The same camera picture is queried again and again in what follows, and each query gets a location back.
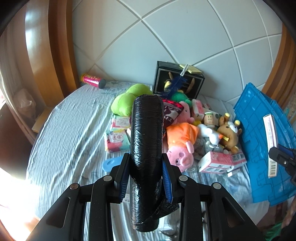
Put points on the blue plastic paddle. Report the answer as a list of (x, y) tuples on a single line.
[(110, 163)]

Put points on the yellow paper tag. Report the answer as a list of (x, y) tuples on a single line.
[(191, 69)]

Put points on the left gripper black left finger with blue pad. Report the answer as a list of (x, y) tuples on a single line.
[(66, 218)]

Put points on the blue plastic crate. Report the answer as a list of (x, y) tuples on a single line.
[(250, 109)]

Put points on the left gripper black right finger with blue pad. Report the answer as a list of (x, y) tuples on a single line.
[(226, 219)]

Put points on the brown bear plush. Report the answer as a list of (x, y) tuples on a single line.
[(230, 132)]

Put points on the pink barcode packet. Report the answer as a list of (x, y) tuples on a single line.
[(238, 159)]

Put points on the maroon knit hat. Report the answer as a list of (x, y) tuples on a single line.
[(172, 110)]

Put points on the striped bed sheet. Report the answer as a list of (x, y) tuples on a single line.
[(70, 149)]

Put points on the pink tissue pack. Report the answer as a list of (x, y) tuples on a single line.
[(197, 110), (213, 162)]

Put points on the white grey plush toy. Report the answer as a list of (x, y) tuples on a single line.
[(211, 138)]

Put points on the dark green plush toy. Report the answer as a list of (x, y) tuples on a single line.
[(179, 96)]

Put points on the small white green bottle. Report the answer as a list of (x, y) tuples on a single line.
[(209, 120)]

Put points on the kotex pad pack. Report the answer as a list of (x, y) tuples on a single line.
[(116, 141)]

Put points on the pink white pad pack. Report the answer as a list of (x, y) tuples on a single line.
[(120, 122)]

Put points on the blue feather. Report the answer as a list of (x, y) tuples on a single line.
[(174, 85)]

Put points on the black garbage bag roll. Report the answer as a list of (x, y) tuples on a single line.
[(148, 201)]

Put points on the black gift box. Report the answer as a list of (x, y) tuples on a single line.
[(166, 72)]

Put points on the pink pig plush orange dress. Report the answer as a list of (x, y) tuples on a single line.
[(181, 138)]

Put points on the pink tissue pack front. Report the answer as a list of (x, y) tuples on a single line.
[(213, 162)]

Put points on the pink cylinder can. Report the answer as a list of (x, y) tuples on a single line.
[(93, 81)]

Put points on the pink tissue pack rear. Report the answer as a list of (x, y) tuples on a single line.
[(197, 110)]

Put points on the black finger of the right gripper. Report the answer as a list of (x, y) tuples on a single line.
[(286, 158)]

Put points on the slim pink white box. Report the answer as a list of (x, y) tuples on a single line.
[(272, 141)]

